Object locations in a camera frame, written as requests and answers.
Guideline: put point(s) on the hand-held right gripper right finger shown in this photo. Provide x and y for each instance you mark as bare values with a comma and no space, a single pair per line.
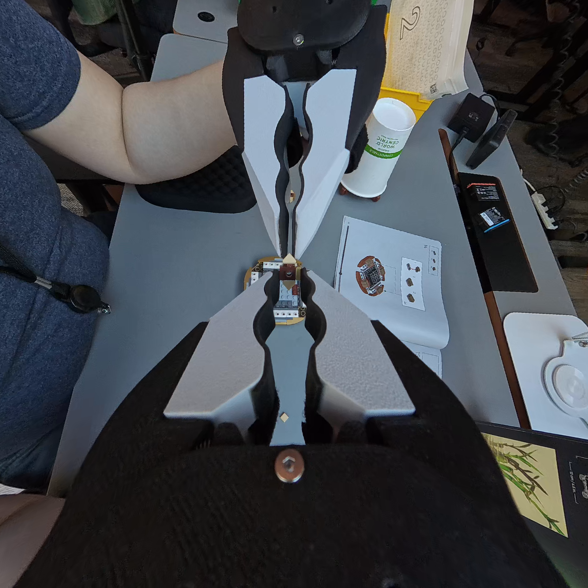
363,367

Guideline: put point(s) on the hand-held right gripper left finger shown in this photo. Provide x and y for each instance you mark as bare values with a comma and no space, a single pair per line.
220,367

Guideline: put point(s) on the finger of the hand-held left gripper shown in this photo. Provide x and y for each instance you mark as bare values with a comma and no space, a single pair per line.
330,128
259,138

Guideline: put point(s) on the small brown tan lego piece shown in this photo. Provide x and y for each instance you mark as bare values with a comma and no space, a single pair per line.
288,273

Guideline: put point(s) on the person's left forearm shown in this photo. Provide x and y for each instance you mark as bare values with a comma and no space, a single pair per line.
160,124

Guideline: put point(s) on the lego instruction booklet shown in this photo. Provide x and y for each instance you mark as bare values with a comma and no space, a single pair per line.
390,321

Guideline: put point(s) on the round lego base model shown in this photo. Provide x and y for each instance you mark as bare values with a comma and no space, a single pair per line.
287,305

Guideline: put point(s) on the black bamboo lego box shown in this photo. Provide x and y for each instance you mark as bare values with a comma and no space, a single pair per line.
569,482

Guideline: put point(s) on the white paper cup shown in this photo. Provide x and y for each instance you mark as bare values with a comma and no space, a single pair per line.
381,138

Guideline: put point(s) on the stacked yellow plastic bins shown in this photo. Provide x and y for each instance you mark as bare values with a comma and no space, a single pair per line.
404,99

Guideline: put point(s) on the black wrist rest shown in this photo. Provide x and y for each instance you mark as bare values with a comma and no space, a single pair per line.
197,188

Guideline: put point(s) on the white perforated sheet stack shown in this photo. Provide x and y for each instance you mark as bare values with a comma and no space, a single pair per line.
427,46

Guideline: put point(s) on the black power adapter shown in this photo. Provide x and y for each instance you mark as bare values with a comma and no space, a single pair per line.
471,112

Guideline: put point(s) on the black power bank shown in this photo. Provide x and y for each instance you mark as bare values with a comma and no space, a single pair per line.
491,138

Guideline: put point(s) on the black flat labelled device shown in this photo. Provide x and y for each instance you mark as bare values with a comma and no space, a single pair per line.
500,257

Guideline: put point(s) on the person's blue shirt torso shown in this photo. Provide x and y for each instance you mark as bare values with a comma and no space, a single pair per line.
36,367

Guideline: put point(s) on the white power strip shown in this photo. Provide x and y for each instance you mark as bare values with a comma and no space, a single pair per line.
544,209

